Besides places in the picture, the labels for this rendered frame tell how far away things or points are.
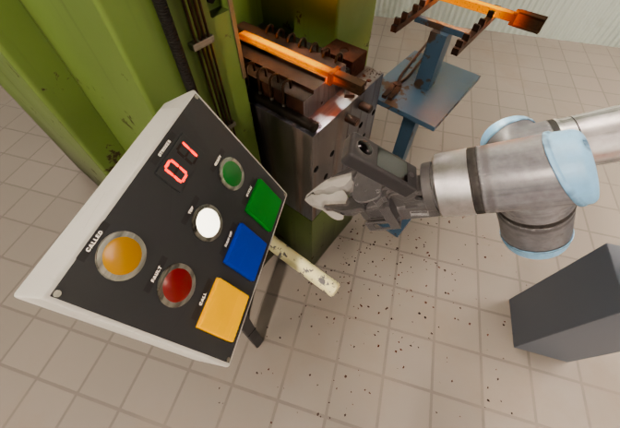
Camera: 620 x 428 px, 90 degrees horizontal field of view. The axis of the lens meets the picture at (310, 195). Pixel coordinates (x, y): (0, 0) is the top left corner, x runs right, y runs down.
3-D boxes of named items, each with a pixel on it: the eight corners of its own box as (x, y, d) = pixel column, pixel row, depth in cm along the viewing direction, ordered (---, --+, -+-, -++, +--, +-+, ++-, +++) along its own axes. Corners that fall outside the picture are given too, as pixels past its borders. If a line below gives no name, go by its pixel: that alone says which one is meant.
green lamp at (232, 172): (249, 177, 55) (245, 161, 52) (231, 194, 53) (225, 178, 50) (237, 169, 56) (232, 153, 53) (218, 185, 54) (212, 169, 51)
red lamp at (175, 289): (202, 284, 44) (193, 272, 40) (176, 310, 42) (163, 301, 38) (188, 271, 45) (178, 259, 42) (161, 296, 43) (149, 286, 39)
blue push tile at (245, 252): (268, 243, 58) (243, 221, 53) (255, 281, 53) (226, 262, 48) (261, 244, 59) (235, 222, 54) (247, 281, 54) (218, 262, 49)
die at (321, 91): (343, 87, 96) (346, 61, 89) (304, 121, 87) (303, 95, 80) (247, 42, 111) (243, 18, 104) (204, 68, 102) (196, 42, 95)
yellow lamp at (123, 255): (154, 256, 39) (138, 240, 35) (121, 285, 36) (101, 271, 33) (139, 243, 40) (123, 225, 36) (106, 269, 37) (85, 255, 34)
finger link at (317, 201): (315, 228, 55) (363, 223, 50) (297, 209, 52) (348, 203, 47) (318, 213, 57) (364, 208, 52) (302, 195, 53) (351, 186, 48)
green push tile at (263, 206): (283, 200, 63) (261, 177, 59) (272, 231, 59) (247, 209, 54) (276, 201, 64) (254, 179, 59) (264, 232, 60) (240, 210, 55)
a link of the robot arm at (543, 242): (556, 198, 51) (559, 149, 43) (582, 263, 45) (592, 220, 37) (493, 208, 56) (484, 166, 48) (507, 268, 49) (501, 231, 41)
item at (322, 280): (340, 287, 92) (342, 280, 87) (330, 301, 89) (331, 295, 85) (236, 210, 107) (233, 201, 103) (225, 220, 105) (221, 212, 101)
